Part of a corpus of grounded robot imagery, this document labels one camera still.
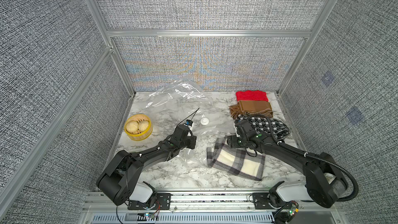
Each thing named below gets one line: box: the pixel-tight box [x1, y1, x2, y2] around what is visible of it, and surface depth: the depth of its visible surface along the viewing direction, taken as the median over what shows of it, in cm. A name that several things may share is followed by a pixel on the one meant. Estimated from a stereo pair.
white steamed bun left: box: [125, 120, 139, 134], surface depth 97 cm
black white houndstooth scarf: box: [236, 115, 291, 142], surface depth 94 cm
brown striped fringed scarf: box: [229, 100, 274, 120], surface depth 106 cm
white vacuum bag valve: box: [200, 117, 209, 125], surface depth 102 cm
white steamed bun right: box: [137, 120, 150, 132], surface depth 97 cm
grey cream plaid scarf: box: [206, 135, 266, 181], surface depth 81 cm
